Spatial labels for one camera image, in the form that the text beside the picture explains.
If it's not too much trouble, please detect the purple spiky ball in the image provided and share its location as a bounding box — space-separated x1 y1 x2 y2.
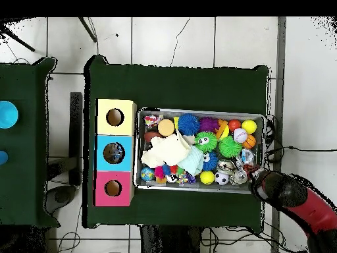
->
199 117 220 133

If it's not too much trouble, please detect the white baseball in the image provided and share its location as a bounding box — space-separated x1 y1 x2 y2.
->
233 127 249 144

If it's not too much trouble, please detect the blue round bowl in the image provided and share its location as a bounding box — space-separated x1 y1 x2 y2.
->
0 100 20 130

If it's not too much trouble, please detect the black stand leg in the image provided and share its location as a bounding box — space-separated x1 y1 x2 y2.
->
0 23 37 53
78 16 99 43

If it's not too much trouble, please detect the blue spiky ball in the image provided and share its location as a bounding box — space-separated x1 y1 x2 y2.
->
176 113 201 136

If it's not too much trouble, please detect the green spiky ball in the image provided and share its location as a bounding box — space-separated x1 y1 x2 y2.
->
218 136 243 159

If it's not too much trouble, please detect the wooden box with three holes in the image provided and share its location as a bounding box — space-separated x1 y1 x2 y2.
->
94 98 138 208

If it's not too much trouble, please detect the green fuzzy ball with eyes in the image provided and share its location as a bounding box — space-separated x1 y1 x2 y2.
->
194 130 218 153

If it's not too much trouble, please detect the clear plastic bottle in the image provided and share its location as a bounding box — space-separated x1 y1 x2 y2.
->
241 148 257 165
107 144 125 162

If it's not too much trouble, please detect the pale yellow knitted cloth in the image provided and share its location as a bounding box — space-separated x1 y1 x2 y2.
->
140 131 192 169

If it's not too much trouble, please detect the yellow ball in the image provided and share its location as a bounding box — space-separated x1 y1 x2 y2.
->
199 171 216 185
242 119 258 135

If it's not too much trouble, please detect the clear mesh bin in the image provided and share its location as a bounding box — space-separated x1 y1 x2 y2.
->
134 107 266 195

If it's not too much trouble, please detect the dark grey stand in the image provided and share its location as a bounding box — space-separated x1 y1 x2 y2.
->
46 92 84 217

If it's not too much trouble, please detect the orange round disc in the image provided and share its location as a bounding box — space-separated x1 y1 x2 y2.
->
157 118 176 137

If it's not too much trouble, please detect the black floor cable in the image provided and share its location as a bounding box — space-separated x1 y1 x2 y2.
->
265 143 337 159

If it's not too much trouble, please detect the mint green knitted cloth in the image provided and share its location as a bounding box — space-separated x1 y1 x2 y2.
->
178 145 205 177

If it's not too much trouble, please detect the dark green side table cloth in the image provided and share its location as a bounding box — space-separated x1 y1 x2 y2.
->
0 57 58 229

